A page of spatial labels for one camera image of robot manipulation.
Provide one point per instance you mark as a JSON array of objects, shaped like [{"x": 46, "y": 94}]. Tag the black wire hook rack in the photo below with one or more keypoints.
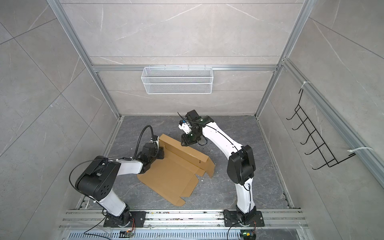
[{"x": 313, "y": 134}]

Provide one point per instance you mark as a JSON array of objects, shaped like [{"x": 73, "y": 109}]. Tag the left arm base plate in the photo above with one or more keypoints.
[{"x": 126, "y": 220}]

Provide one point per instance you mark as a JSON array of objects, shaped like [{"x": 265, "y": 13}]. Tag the brown cardboard box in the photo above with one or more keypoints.
[{"x": 175, "y": 176}]

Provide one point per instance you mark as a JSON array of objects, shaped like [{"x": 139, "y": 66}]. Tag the white wire mesh basket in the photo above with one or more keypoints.
[{"x": 177, "y": 80}]

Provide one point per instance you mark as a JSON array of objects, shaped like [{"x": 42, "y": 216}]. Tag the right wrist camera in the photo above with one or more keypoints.
[{"x": 184, "y": 126}]

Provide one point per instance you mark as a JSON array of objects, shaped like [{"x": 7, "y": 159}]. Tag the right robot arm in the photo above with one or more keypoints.
[{"x": 241, "y": 164}]

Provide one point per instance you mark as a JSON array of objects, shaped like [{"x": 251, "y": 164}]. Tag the white cable tie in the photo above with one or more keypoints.
[{"x": 360, "y": 148}]

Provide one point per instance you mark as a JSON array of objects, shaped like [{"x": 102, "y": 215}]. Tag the aluminium mounting rail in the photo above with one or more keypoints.
[{"x": 217, "y": 219}]

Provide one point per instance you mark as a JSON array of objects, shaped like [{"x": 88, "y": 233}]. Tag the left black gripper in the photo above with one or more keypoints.
[{"x": 162, "y": 151}]

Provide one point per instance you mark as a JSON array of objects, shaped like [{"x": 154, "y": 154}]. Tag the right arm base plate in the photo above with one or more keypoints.
[{"x": 239, "y": 219}]

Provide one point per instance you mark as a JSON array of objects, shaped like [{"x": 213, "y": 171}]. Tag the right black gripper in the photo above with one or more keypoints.
[{"x": 185, "y": 138}]

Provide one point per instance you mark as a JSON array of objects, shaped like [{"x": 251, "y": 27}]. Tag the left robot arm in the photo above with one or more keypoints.
[{"x": 97, "y": 180}]

